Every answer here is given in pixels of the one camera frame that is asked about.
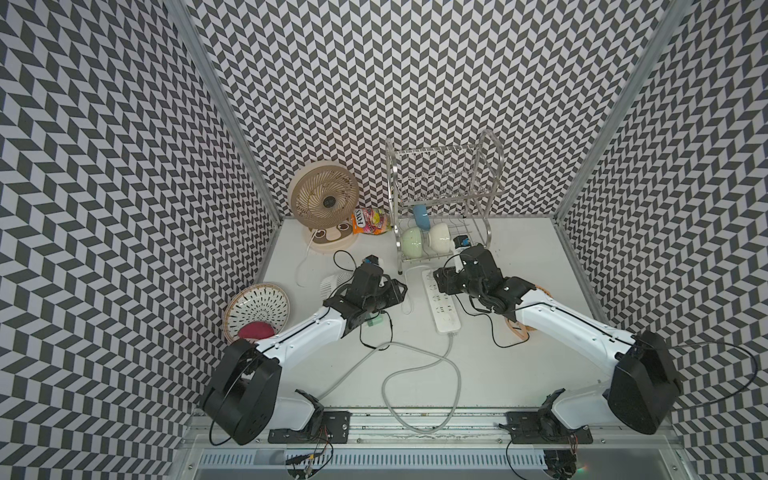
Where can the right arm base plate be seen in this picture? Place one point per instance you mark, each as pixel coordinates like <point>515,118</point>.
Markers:
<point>529,427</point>

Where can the blue cup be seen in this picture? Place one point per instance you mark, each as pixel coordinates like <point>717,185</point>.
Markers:
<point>421,217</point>

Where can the beige bear desk fan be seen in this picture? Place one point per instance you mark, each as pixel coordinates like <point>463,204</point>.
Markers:
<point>322,197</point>

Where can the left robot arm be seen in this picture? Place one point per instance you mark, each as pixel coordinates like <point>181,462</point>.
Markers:
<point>244,397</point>

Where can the white power strip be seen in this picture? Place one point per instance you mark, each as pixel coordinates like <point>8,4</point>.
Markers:
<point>442,306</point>

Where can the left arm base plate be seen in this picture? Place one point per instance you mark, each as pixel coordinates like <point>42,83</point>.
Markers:
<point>331,426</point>

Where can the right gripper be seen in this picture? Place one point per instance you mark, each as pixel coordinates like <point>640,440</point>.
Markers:
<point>445,277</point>

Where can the pink object in basket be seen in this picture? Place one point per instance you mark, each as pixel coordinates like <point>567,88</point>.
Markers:
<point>256,330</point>

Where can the green bowl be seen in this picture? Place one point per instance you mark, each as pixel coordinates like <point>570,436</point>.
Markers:
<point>412,243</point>

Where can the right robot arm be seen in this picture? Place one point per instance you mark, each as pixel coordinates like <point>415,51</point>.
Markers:
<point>644,384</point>

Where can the patterned woven basket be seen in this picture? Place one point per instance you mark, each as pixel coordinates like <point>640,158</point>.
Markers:
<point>264,302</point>

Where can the small white desk fan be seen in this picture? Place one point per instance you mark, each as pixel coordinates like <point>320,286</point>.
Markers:
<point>328,285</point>

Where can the colourful snack bag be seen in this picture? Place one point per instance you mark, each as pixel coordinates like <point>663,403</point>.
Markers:
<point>370,221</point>

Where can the white bowl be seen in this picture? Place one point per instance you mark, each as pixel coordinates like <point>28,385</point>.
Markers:
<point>439,239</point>

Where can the green plug adapter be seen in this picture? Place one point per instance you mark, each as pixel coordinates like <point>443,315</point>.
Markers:
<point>374,320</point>

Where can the metal dish rack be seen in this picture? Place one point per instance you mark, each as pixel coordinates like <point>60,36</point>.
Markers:
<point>457,184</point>

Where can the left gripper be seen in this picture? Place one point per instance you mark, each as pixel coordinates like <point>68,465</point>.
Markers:
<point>394,293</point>

